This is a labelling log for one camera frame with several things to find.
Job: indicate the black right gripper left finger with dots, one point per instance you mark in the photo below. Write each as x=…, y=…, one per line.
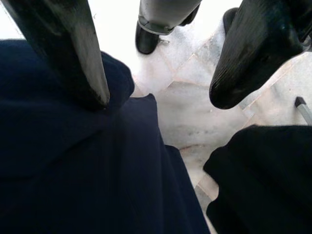
x=73, y=53

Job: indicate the navy shirt with red collar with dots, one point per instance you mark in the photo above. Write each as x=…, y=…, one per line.
x=73, y=158

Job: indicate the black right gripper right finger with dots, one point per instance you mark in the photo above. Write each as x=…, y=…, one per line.
x=253, y=48

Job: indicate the plain black garment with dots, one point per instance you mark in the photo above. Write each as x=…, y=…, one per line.
x=263, y=182

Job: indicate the silver clothes rack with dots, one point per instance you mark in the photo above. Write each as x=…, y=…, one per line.
x=304, y=109

